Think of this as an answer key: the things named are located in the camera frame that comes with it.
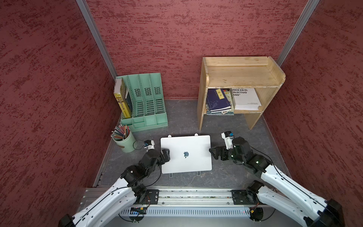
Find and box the right metal corner post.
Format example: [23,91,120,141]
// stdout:
[277,0,320,66]

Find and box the wooden shelf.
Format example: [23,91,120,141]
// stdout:
[197,56,286,130]

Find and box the metal corner post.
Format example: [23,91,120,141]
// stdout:
[277,0,320,66]
[76,0,117,80]

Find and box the dark book in organizer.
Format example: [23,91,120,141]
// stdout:
[125,91,133,117]

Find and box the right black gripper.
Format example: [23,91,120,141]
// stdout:
[208,146,245,164]

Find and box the green pencil cup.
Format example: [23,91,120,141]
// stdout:
[112,132,136,153]

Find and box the yellow book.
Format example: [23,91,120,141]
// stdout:
[113,78,132,119]

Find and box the aluminium mounting rail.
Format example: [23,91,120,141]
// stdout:
[76,185,298,225]

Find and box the left metal corner post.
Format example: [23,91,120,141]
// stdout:
[76,0,117,80]

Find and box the book stack under blue book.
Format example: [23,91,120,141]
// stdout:
[206,109,234,115]

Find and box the silver laptop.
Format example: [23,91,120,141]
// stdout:
[160,135,212,174]

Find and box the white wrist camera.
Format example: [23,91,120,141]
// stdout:
[144,140,155,151]
[221,131,234,149]

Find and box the dark blue book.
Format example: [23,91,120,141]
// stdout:
[207,89,231,113]

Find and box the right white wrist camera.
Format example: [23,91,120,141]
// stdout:
[221,131,234,149]

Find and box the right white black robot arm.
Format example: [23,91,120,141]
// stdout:
[209,134,345,227]

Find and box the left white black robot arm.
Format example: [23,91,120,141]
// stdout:
[58,149,170,227]

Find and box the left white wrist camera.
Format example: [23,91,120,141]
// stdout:
[144,140,155,151]

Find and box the white book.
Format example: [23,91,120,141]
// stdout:
[232,88,261,111]

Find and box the coloured pencils bundle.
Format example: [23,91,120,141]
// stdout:
[111,125,131,141]

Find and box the green plastic file organizer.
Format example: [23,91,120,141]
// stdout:
[116,73,168,132]

